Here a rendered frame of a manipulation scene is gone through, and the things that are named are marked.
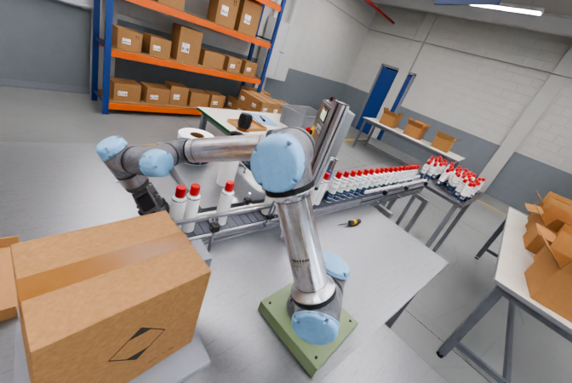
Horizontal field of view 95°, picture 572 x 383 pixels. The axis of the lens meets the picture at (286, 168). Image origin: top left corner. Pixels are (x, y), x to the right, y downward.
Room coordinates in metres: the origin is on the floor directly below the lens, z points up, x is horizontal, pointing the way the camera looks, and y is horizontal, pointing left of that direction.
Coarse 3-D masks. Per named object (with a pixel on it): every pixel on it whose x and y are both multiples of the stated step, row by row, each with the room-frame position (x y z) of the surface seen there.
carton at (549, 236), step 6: (570, 222) 1.96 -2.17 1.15; (540, 228) 1.91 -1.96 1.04; (564, 228) 1.95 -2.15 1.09; (570, 228) 1.94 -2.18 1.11; (540, 234) 1.77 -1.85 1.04; (546, 234) 1.84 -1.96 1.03; (552, 234) 1.90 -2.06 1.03; (570, 234) 1.92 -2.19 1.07; (552, 240) 1.76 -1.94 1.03; (540, 252) 1.91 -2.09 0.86; (534, 258) 1.92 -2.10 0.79
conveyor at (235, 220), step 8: (344, 200) 1.53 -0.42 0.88; (352, 200) 1.58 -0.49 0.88; (232, 216) 0.97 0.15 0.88; (240, 216) 0.99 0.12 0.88; (248, 216) 1.01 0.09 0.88; (256, 216) 1.03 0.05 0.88; (264, 216) 1.06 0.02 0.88; (200, 224) 0.85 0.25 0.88; (208, 224) 0.87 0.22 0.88; (232, 224) 0.92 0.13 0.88; (240, 224) 0.94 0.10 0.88; (192, 232) 0.79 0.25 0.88; (200, 232) 0.81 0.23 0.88; (208, 232) 0.82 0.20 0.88
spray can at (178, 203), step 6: (180, 186) 0.76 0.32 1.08; (180, 192) 0.74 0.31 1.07; (174, 198) 0.74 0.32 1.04; (180, 198) 0.74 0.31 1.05; (186, 198) 0.76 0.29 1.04; (174, 204) 0.73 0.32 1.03; (180, 204) 0.74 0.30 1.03; (174, 210) 0.73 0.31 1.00; (180, 210) 0.74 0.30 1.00; (174, 216) 0.73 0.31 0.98; (180, 216) 0.74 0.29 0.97; (180, 228) 0.76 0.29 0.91
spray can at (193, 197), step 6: (192, 186) 0.78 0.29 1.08; (198, 186) 0.79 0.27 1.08; (192, 192) 0.78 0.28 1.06; (198, 192) 0.79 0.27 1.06; (192, 198) 0.77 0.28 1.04; (198, 198) 0.79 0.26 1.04; (186, 204) 0.77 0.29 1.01; (192, 204) 0.77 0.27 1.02; (198, 204) 0.79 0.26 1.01; (186, 210) 0.77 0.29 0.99; (192, 210) 0.78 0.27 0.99; (186, 216) 0.77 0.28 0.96; (192, 216) 0.78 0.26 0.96; (186, 228) 0.77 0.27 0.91; (192, 228) 0.79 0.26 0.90
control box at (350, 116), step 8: (328, 104) 1.09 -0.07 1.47; (320, 112) 1.12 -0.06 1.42; (328, 112) 1.02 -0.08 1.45; (320, 120) 1.08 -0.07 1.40; (344, 120) 1.02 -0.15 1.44; (312, 128) 1.15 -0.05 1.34; (344, 128) 1.03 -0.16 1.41; (312, 136) 1.10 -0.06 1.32; (344, 136) 1.03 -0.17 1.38; (336, 144) 1.03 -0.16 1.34; (336, 152) 1.03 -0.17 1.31
